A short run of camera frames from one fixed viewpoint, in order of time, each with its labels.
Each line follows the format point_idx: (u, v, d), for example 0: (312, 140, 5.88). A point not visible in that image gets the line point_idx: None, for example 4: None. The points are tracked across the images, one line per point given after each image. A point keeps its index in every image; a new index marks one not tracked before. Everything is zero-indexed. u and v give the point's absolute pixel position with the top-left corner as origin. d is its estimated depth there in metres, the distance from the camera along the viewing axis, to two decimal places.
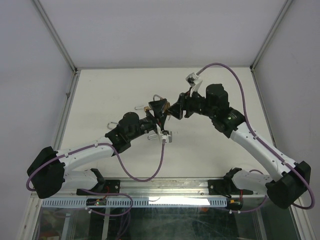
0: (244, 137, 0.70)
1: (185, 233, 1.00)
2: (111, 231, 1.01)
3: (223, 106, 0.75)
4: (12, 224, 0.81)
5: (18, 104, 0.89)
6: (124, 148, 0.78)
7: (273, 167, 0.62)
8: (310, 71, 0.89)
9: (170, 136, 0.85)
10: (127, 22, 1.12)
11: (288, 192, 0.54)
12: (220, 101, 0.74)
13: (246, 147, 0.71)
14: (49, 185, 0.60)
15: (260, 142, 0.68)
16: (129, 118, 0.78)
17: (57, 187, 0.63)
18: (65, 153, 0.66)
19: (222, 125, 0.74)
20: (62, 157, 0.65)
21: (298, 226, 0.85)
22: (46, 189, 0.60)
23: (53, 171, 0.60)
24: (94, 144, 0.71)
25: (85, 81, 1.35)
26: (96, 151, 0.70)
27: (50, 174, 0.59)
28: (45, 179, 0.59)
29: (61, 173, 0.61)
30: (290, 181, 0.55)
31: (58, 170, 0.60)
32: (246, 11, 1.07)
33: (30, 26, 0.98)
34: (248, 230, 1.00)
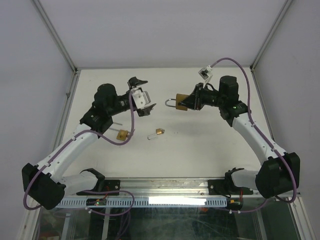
0: (242, 123, 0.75)
1: (185, 233, 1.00)
2: (111, 231, 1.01)
3: (232, 97, 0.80)
4: (12, 224, 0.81)
5: (18, 104, 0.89)
6: (107, 124, 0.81)
7: (262, 152, 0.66)
8: (310, 71, 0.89)
9: (142, 95, 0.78)
10: (127, 22, 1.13)
11: (270, 177, 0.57)
12: (230, 91, 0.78)
13: (243, 134, 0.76)
14: (49, 197, 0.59)
15: (256, 130, 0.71)
16: (103, 89, 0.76)
17: (59, 196, 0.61)
18: (46, 164, 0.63)
19: (227, 113, 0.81)
20: (45, 169, 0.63)
21: (298, 226, 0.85)
22: (49, 201, 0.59)
23: (43, 184, 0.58)
24: (73, 139, 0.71)
25: (85, 81, 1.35)
26: (77, 144, 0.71)
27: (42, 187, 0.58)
28: (41, 193, 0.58)
29: (52, 183, 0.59)
30: (275, 167, 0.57)
31: (46, 182, 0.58)
32: (245, 11, 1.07)
33: (29, 26, 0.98)
34: (248, 230, 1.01)
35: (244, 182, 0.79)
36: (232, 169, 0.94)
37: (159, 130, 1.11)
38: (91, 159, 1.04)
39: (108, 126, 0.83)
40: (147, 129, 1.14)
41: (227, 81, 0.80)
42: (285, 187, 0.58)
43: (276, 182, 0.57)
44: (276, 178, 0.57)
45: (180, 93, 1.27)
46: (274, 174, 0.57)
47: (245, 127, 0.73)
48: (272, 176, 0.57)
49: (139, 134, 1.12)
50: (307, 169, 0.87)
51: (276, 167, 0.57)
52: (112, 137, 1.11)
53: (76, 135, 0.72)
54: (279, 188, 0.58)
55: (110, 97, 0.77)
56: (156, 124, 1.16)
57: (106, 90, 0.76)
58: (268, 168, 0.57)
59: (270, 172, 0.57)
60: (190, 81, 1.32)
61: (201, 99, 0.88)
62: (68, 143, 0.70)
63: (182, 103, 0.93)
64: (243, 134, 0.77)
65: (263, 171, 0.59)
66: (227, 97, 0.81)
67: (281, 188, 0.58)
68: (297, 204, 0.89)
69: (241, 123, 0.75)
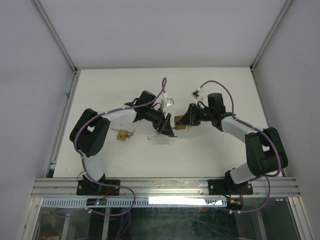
0: (227, 121, 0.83)
1: (185, 233, 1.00)
2: (111, 231, 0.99)
3: (218, 107, 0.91)
4: (12, 224, 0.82)
5: (18, 104, 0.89)
6: (141, 114, 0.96)
7: None
8: (310, 71, 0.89)
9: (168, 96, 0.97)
10: (127, 22, 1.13)
11: (254, 149, 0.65)
12: (217, 102, 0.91)
13: (232, 130, 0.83)
14: (97, 139, 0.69)
15: (240, 122, 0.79)
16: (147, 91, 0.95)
17: (100, 144, 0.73)
18: (105, 112, 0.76)
19: (216, 121, 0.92)
20: (103, 115, 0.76)
21: (298, 225, 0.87)
22: (96, 144, 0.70)
23: (101, 127, 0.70)
24: (122, 109, 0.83)
25: (85, 81, 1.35)
26: (126, 112, 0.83)
27: (97, 128, 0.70)
28: (93, 134, 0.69)
29: (107, 128, 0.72)
30: (255, 139, 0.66)
31: (104, 123, 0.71)
32: (245, 12, 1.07)
33: (29, 26, 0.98)
34: (248, 230, 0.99)
35: (241, 175, 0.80)
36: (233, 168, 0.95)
37: None
38: None
39: (142, 117, 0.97)
40: (147, 129, 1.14)
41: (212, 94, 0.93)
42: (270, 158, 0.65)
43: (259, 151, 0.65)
44: (258, 147, 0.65)
45: (179, 93, 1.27)
46: (256, 146, 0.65)
47: (229, 122, 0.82)
48: (254, 147, 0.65)
49: (139, 134, 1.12)
50: (308, 169, 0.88)
51: (256, 139, 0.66)
52: (112, 137, 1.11)
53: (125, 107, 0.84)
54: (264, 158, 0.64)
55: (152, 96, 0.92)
56: None
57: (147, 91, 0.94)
58: (250, 141, 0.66)
59: (252, 144, 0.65)
60: (190, 81, 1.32)
61: (194, 116, 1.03)
62: (118, 110, 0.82)
63: (179, 122, 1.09)
64: (230, 130, 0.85)
65: (248, 147, 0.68)
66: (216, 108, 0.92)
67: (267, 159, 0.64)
68: (297, 205, 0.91)
69: (227, 122, 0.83)
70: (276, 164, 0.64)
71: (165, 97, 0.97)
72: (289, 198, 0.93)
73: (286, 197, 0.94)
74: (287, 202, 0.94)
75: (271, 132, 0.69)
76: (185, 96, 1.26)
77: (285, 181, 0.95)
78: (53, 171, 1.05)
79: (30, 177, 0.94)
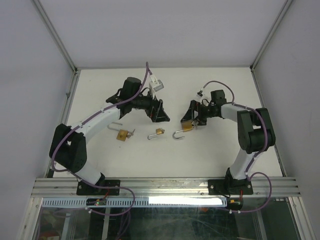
0: (225, 106, 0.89)
1: (185, 233, 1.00)
2: (111, 231, 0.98)
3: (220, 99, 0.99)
4: (12, 224, 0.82)
5: (18, 104, 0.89)
6: (128, 109, 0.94)
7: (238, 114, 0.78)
8: (309, 71, 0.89)
9: (156, 79, 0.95)
10: (127, 22, 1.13)
11: (243, 123, 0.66)
12: (218, 94, 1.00)
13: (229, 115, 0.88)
14: (77, 156, 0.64)
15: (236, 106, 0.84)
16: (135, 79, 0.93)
17: (83, 158, 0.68)
18: (79, 124, 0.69)
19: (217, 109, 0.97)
20: (78, 129, 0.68)
21: (298, 226, 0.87)
22: (76, 160, 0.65)
23: (74, 141, 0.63)
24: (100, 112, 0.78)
25: (85, 80, 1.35)
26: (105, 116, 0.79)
27: (73, 145, 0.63)
28: (71, 151, 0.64)
29: (83, 141, 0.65)
30: (246, 115, 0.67)
31: (79, 139, 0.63)
32: (245, 12, 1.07)
33: (30, 27, 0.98)
34: (248, 230, 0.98)
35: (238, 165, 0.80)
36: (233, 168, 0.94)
37: (159, 130, 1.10)
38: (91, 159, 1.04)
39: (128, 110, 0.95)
40: (147, 128, 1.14)
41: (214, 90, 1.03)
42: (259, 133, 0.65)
43: (248, 126, 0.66)
44: (247, 122, 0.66)
45: (180, 93, 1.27)
46: (245, 120, 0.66)
47: (229, 106, 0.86)
48: (244, 121, 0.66)
49: (139, 134, 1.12)
50: (308, 168, 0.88)
51: (247, 114, 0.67)
52: (112, 137, 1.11)
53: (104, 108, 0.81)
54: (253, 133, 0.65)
55: (136, 85, 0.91)
56: (156, 123, 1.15)
57: (133, 81, 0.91)
58: (240, 116, 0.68)
59: (242, 118, 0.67)
60: (190, 81, 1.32)
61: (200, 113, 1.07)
62: (94, 116, 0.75)
63: (184, 120, 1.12)
64: (228, 114, 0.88)
65: (239, 123, 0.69)
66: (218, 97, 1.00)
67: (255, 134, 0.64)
68: (298, 205, 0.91)
69: (226, 106, 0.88)
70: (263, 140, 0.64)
71: (153, 81, 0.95)
72: (289, 198, 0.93)
73: (286, 197, 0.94)
74: (287, 202, 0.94)
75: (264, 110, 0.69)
76: (185, 96, 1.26)
77: (285, 181, 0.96)
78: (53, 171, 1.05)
79: (30, 177, 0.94)
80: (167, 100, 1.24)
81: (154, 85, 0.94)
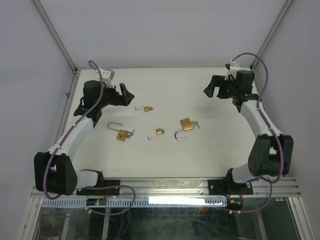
0: (248, 106, 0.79)
1: (185, 233, 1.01)
2: (111, 231, 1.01)
3: (244, 87, 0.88)
4: (12, 224, 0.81)
5: (18, 104, 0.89)
6: (98, 116, 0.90)
7: (259, 128, 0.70)
8: (309, 71, 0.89)
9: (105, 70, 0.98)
10: (127, 22, 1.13)
11: (260, 151, 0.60)
12: (244, 79, 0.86)
13: (248, 118, 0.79)
14: (67, 179, 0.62)
15: (260, 114, 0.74)
16: (91, 82, 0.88)
17: (74, 178, 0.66)
18: (58, 146, 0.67)
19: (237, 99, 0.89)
20: (58, 151, 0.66)
21: (298, 226, 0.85)
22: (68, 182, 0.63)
23: (59, 165, 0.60)
24: (74, 126, 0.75)
25: (85, 81, 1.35)
26: (81, 126, 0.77)
27: (58, 168, 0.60)
28: (58, 175, 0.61)
29: (68, 161, 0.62)
30: (266, 143, 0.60)
31: (63, 159, 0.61)
32: (246, 11, 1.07)
33: (30, 27, 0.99)
34: (248, 230, 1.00)
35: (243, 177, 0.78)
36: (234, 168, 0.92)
37: (159, 130, 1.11)
38: (92, 159, 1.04)
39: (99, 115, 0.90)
40: (147, 128, 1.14)
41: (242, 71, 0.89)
42: (272, 166, 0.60)
43: (263, 156, 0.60)
44: (264, 152, 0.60)
45: (180, 93, 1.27)
46: (263, 150, 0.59)
47: (252, 111, 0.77)
48: (261, 150, 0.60)
49: (139, 134, 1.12)
50: (308, 168, 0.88)
51: (267, 144, 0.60)
52: (112, 137, 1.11)
53: (76, 121, 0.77)
54: (266, 163, 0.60)
55: (96, 88, 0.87)
56: (156, 123, 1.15)
57: (91, 84, 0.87)
58: (259, 142, 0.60)
59: (260, 145, 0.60)
60: (190, 81, 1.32)
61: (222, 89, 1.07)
62: (70, 131, 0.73)
63: (206, 90, 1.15)
64: (247, 116, 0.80)
65: (255, 146, 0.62)
66: (242, 83, 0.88)
67: (268, 165, 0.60)
68: (297, 205, 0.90)
69: (247, 106, 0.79)
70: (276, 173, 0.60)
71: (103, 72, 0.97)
72: (289, 198, 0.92)
73: (286, 198, 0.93)
74: (287, 202, 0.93)
75: (288, 140, 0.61)
76: (185, 96, 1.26)
77: (284, 181, 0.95)
78: None
79: (30, 177, 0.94)
80: (167, 100, 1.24)
81: (107, 75, 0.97)
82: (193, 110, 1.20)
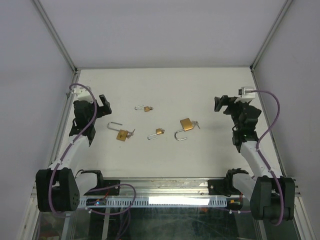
0: (248, 147, 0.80)
1: (185, 233, 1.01)
2: (111, 231, 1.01)
3: (248, 126, 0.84)
4: (12, 224, 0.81)
5: (18, 104, 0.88)
6: (93, 132, 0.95)
7: (259, 172, 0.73)
8: (310, 71, 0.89)
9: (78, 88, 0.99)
10: (127, 22, 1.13)
11: (261, 194, 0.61)
12: (249, 122, 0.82)
13: (247, 157, 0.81)
14: (71, 192, 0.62)
15: (259, 155, 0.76)
16: (79, 103, 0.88)
17: (77, 192, 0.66)
18: (59, 161, 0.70)
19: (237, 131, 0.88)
20: (59, 166, 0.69)
21: (298, 226, 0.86)
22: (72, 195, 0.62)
23: (62, 178, 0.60)
24: (71, 144, 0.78)
25: (85, 81, 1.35)
26: (78, 143, 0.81)
27: (61, 183, 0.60)
28: (62, 189, 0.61)
29: (71, 173, 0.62)
30: (267, 186, 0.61)
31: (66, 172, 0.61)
32: (246, 11, 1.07)
33: (30, 27, 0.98)
34: (248, 230, 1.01)
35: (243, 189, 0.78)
36: (236, 168, 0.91)
37: (159, 130, 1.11)
38: (91, 159, 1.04)
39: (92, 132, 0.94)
40: (147, 128, 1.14)
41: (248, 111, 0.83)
42: (274, 209, 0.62)
43: (265, 199, 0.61)
44: (266, 195, 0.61)
45: (180, 93, 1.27)
46: (264, 193, 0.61)
47: (251, 152, 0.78)
48: (262, 194, 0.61)
49: (139, 134, 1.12)
50: (308, 169, 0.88)
51: (268, 186, 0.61)
52: (112, 137, 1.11)
53: (73, 139, 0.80)
54: (268, 205, 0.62)
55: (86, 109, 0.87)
56: (156, 123, 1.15)
57: (80, 106, 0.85)
58: (260, 185, 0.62)
59: (262, 190, 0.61)
60: (190, 81, 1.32)
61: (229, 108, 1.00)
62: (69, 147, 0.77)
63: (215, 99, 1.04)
64: (246, 156, 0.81)
65: (255, 189, 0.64)
66: (245, 121, 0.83)
67: (270, 207, 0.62)
68: (298, 205, 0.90)
69: (246, 147, 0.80)
70: (277, 216, 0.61)
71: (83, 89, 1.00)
72: None
73: None
74: None
75: (288, 184, 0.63)
76: (185, 96, 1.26)
77: None
78: None
79: (30, 177, 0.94)
80: (167, 100, 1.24)
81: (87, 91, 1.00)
82: (193, 110, 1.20)
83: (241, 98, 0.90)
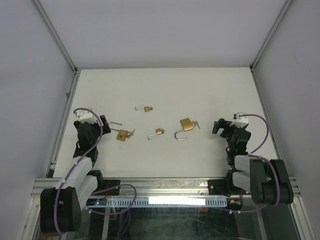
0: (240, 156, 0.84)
1: (185, 233, 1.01)
2: (111, 231, 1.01)
3: (239, 146, 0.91)
4: (12, 224, 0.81)
5: (18, 104, 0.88)
6: (96, 154, 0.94)
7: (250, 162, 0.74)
8: (310, 71, 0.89)
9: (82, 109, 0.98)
10: (127, 22, 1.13)
11: (257, 174, 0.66)
12: (239, 142, 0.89)
13: (241, 164, 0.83)
14: (75, 211, 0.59)
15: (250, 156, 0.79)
16: (82, 127, 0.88)
17: (80, 211, 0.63)
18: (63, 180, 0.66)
19: (230, 152, 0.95)
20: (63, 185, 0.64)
21: (299, 227, 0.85)
22: (75, 215, 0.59)
23: (66, 198, 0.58)
24: (75, 164, 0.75)
25: (85, 80, 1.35)
26: (82, 164, 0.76)
27: (64, 200, 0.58)
28: (65, 209, 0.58)
29: (74, 192, 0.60)
30: (260, 166, 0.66)
31: (70, 192, 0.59)
32: (246, 11, 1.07)
33: (30, 27, 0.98)
34: (248, 230, 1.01)
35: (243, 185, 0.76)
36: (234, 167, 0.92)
37: (159, 130, 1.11)
38: None
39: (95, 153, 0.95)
40: (147, 128, 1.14)
41: (238, 133, 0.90)
42: (273, 189, 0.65)
43: (262, 179, 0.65)
44: (262, 175, 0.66)
45: (180, 93, 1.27)
46: (260, 172, 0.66)
47: (242, 157, 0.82)
48: (258, 173, 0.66)
49: (139, 134, 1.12)
50: (308, 169, 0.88)
51: (261, 165, 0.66)
52: (112, 137, 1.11)
53: (77, 161, 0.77)
54: (266, 185, 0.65)
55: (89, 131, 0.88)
56: (156, 123, 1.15)
57: (82, 129, 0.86)
58: (254, 165, 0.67)
59: (257, 169, 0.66)
60: (190, 81, 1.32)
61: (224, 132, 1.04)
62: (73, 168, 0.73)
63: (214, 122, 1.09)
64: (239, 162, 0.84)
65: (251, 171, 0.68)
66: (237, 142, 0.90)
67: (269, 188, 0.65)
68: (297, 205, 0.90)
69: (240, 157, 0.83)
70: (276, 195, 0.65)
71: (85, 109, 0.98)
72: None
73: None
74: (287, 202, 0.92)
75: (278, 163, 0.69)
76: (185, 96, 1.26)
77: None
78: (53, 171, 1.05)
79: (30, 177, 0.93)
80: (167, 100, 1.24)
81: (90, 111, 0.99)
82: (193, 110, 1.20)
83: (236, 122, 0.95)
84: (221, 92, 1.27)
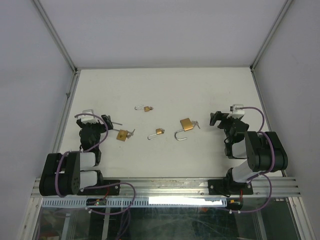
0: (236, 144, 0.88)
1: (185, 233, 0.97)
2: (111, 230, 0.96)
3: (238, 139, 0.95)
4: (12, 224, 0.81)
5: (18, 104, 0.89)
6: (99, 156, 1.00)
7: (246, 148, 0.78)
8: (310, 71, 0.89)
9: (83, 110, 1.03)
10: (127, 22, 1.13)
11: (250, 140, 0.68)
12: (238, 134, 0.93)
13: (238, 152, 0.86)
14: (75, 173, 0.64)
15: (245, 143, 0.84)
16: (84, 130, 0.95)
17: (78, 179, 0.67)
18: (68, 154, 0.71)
19: (228, 145, 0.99)
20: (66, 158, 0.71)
21: (299, 226, 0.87)
22: (74, 178, 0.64)
23: (69, 158, 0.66)
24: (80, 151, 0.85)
25: (85, 80, 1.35)
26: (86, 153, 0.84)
27: (68, 161, 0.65)
28: (67, 170, 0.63)
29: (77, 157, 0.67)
30: (253, 134, 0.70)
31: (73, 155, 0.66)
32: (245, 12, 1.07)
33: (30, 27, 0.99)
34: (249, 230, 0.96)
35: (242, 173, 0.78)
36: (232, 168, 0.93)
37: (159, 130, 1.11)
38: None
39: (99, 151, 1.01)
40: (147, 128, 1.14)
41: (237, 126, 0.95)
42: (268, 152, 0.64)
43: (255, 144, 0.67)
44: (255, 141, 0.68)
45: (180, 93, 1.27)
46: (252, 138, 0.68)
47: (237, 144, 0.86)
48: (250, 139, 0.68)
49: (139, 133, 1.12)
50: (308, 169, 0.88)
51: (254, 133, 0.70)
52: (112, 137, 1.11)
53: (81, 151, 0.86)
54: (260, 148, 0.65)
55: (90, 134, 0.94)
56: (156, 123, 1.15)
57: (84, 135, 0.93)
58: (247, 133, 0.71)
59: (249, 136, 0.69)
60: (190, 81, 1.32)
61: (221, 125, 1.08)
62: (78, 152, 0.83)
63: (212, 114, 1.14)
64: (237, 151, 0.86)
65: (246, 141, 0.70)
66: (235, 134, 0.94)
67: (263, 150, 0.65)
68: (297, 204, 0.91)
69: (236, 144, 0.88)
70: (270, 158, 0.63)
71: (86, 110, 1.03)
72: (289, 198, 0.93)
73: (286, 197, 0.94)
74: (287, 202, 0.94)
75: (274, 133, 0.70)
76: (185, 96, 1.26)
77: (284, 181, 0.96)
78: None
79: (30, 177, 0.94)
80: (167, 100, 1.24)
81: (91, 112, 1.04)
82: (193, 110, 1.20)
83: (232, 114, 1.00)
84: (221, 91, 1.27)
